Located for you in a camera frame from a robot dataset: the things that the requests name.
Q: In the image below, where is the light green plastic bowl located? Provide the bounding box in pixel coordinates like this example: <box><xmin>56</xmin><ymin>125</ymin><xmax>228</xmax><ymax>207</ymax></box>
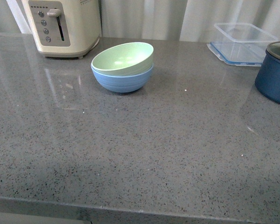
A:
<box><xmin>91</xmin><ymin>42</ymin><xmax>154</xmax><ymax>76</ymax></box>

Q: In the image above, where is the blue plastic bowl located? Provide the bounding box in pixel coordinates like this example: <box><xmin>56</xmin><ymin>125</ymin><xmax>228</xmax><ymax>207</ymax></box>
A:
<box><xmin>91</xmin><ymin>64</ymin><xmax>154</xmax><ymax>93</ymax></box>

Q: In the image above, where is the white pleated curtain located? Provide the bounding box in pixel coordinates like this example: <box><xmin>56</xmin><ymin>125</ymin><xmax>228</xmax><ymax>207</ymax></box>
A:
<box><xmin>0</xmin><ymin>0</ymin><xmax>280</xmax><ymax>43</ymax></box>

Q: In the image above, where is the cream two-slot toaster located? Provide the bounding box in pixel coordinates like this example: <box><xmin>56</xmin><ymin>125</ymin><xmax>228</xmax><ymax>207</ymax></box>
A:
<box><xmin>22</xmin><ymin>0</ymin><xmax>101</xmax><ymax>58</ymax></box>

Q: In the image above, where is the clear plastic food container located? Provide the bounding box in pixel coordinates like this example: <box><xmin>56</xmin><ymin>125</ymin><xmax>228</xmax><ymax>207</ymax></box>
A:
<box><xmin>207</xmin><ymin>22</ymin><xmax>278</xmax><ymax>67</ymax></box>

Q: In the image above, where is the dark blue saucepan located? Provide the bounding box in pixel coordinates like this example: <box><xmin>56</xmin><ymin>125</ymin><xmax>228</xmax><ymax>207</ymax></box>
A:
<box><xmin>255</xmin><ymin>42</ymin><xmax>280</xmax><ymax>104</ymax></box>

